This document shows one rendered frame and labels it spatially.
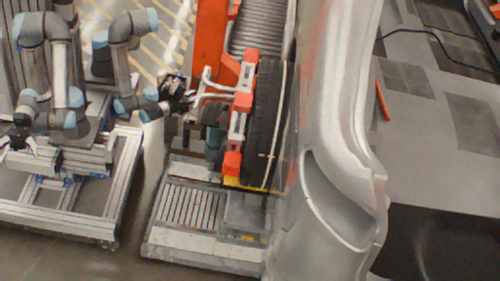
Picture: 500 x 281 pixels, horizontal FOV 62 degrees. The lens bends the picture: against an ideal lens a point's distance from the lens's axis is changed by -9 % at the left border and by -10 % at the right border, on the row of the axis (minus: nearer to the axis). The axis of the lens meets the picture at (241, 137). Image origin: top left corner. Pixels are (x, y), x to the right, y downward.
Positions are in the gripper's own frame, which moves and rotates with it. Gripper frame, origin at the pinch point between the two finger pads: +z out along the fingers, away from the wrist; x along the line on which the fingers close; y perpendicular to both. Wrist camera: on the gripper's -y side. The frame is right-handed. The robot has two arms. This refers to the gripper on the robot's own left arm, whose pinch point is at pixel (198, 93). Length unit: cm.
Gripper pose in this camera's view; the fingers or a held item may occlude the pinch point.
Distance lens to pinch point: 248.2
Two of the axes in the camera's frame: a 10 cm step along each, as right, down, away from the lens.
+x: 6.1, 6.1, -5.1
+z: 7.8, -3.5, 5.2
